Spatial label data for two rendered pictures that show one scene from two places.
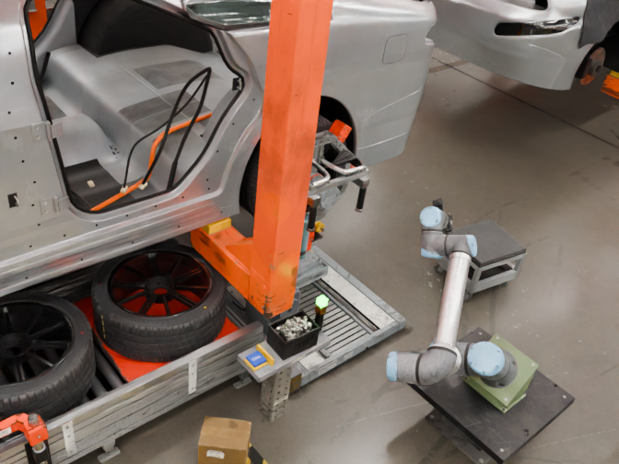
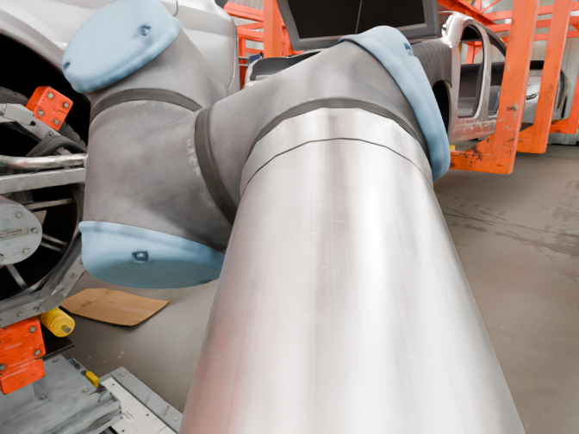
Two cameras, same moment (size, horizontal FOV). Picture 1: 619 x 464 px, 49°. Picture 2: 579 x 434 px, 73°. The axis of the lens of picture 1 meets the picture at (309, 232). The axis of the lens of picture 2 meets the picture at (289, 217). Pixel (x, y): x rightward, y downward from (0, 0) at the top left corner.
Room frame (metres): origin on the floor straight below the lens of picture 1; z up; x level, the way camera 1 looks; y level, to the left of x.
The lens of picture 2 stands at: (2.08, -0.60, 1.12)
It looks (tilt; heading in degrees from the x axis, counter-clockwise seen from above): 16 degrees down; 354
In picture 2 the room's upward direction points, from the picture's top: straight up
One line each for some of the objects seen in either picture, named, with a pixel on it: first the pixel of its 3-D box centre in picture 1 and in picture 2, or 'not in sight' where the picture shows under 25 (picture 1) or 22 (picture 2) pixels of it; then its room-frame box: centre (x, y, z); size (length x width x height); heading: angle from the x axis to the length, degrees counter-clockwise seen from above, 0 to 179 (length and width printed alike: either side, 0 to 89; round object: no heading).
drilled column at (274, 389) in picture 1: (275, 384); not in sight; (2.20, 0.06, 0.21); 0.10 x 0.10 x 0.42; 45
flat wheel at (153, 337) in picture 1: (160, 299); not in sight; (2.49, 0.70, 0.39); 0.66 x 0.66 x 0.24
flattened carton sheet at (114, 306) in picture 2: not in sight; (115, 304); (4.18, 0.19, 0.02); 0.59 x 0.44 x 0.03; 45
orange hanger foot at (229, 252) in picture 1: (232, 239); not in sight; (2.67, 0.38, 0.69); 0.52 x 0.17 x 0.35; 45
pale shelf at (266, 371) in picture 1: (285, 349); not in sight; (2.22, 0.04, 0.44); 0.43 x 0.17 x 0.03; 135
